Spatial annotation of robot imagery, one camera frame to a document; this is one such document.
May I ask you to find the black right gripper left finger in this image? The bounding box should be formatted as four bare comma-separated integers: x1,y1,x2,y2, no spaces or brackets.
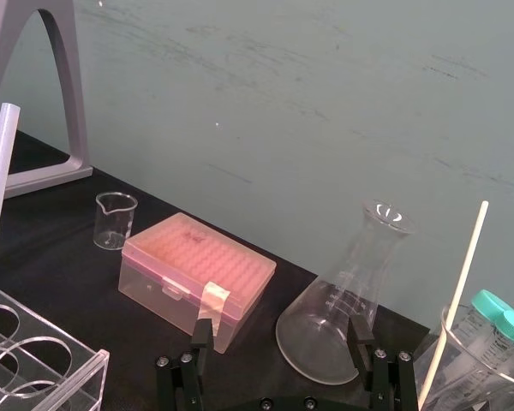
155,319,212,411

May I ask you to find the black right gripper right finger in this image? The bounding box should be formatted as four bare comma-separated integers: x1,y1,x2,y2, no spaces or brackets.
348,315,414,411

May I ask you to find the white stirring rod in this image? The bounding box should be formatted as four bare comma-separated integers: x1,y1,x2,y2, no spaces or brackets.
417,200,490,411

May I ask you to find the clear glass conical flask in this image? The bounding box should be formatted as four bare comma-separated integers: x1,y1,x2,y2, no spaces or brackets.
275,199,415,385

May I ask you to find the pink pipette tip box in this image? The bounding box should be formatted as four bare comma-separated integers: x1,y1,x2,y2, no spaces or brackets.
117,211,278,354

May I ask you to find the large clear glass beaker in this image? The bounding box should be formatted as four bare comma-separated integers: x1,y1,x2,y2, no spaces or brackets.
412,304,514,411

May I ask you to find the small clear glass beaker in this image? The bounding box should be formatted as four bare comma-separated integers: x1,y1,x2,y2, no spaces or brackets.
93,191,138,252

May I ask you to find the black table cloth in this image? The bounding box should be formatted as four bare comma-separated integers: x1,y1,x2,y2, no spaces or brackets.
0,116,443,411

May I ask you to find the clear acrylic tube rack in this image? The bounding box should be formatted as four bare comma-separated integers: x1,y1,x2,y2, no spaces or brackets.
0,283,111,411

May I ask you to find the grey arched stand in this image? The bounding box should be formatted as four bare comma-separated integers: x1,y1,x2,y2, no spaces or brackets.
0,0,94,200

